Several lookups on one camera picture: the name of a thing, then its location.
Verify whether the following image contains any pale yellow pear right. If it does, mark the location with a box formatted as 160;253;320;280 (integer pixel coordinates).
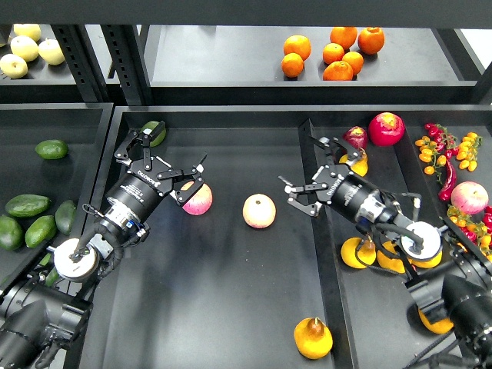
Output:
38;38;65;65

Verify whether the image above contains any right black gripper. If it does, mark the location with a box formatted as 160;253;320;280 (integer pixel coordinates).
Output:
278;137;384;223

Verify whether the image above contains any red chili pepper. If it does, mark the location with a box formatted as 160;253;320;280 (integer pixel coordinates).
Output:
438;160;457;201

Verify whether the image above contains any pale pink apple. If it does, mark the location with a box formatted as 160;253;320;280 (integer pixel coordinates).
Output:
242;194;276;229

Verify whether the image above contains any black tray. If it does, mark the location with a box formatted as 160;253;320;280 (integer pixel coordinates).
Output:
48;104;492;369
1;104;113;285

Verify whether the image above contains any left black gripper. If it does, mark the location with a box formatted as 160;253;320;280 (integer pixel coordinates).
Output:
105;125;207;229

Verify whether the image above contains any pink apple right tray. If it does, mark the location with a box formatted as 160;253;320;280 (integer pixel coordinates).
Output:
450;181;489;214

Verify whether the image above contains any black left tray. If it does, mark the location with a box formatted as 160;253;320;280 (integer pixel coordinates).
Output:
1;104;113;285

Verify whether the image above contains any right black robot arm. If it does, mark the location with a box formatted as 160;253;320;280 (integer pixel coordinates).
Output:
284;135;491;368

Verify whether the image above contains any yellow pear right tray left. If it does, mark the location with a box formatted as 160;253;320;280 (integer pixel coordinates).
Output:
341;237;376;269

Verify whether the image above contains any orange top middle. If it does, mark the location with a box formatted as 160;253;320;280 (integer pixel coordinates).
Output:
330;27;357;50

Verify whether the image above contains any pink red apple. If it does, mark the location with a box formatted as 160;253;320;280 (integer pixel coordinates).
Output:
182;184;213;216

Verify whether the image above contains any orange top left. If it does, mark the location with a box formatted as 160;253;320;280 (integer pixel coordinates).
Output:
283;35;311;61

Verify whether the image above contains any dark avocado by tray wall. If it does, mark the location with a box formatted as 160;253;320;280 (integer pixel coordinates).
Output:
55;200;77;235

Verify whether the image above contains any orange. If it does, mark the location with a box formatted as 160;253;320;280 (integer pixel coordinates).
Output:
357;27;385;55
330;27;357;50
322;61;354;81
281;53;304;78
322;42;345;65
283;35;311;61
341;52;364;76

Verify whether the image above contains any orange cherry tomato bunch left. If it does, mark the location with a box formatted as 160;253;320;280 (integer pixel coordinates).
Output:
414;135;447;183

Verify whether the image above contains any black tray divider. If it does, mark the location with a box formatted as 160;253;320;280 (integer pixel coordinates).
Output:
298;118;359;368

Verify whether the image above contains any light green avocado left tray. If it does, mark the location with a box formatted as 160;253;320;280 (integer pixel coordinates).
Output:
25;215;57;248

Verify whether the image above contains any green avocado upper left tray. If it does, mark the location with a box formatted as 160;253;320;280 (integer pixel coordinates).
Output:
35;139;68;160

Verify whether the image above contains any big red apple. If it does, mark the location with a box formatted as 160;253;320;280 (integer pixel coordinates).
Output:
368;112;406;147

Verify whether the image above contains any black perforated shelf post right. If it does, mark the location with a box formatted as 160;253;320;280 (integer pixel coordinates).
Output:
101;25;154;106

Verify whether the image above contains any orange top right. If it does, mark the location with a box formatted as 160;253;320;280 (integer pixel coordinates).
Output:
357;27;385;55

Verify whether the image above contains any green avocado at tray corner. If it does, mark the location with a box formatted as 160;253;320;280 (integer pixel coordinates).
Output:
140;121;167;148

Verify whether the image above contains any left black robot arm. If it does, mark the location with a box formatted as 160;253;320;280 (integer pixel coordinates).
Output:
1;121;204;368

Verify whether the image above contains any orange right middle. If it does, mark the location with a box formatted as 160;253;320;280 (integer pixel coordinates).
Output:
341;52;364;76

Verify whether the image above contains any yellow pear right tray middle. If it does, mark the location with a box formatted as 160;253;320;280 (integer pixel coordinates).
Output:
376;241;406;274

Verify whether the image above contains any black perforated shelf post left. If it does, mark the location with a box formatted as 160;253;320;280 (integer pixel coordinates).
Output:
51;25;110;103

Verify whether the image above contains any orange lower left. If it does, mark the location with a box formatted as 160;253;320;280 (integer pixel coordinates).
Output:
281;53;304;78

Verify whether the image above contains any orange front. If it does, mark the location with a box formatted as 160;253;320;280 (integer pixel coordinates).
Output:
322;61;354;81

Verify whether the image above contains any black upper shelf right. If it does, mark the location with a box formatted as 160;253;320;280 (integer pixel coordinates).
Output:
145;25;491;105

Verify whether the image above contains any dark red small apple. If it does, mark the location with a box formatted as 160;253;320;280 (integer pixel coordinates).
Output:
342;126;368;150

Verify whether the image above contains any red cherry tomato bunch top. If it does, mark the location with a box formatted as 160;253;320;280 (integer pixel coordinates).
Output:
424;123;459;158

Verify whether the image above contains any yellow pear under wrist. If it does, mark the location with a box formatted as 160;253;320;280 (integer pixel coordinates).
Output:
410;251;443;269

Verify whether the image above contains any orange centre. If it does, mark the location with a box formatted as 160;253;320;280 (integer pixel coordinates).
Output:
322;42;345;65

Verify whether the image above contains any black perforated shelf post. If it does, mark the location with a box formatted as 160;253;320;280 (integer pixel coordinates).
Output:
101;25;154;106
51;25;110;103

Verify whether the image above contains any black centre tray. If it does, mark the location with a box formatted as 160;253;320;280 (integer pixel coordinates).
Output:
48;104;492;369

